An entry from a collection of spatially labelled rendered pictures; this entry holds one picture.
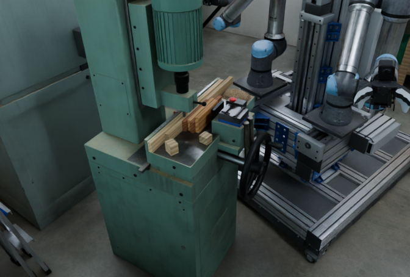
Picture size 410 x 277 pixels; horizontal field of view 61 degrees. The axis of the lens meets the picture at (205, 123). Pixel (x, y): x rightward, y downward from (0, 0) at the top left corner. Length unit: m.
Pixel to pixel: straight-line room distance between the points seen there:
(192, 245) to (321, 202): 0.89
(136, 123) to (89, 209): 1.10
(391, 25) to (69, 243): 2.03
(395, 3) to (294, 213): 1.18
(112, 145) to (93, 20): 0.55
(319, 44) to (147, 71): 0.85
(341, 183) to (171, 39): 1.52
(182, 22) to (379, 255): 1.73
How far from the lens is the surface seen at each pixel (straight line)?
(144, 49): 1.37
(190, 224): 1.54
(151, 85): 1.42
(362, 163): 2.57
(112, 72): 1.48
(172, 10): 1.22
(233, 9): 1.96
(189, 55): 1.28
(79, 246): 2.33
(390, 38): 1.59
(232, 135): 1.43
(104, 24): 1.40
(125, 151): 1.59
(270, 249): 2.20
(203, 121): 1.48
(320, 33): 1.79
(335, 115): 1.73
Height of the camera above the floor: 1.76
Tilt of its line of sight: 34 degrees down
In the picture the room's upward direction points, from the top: 1 degrees counter-clockwise
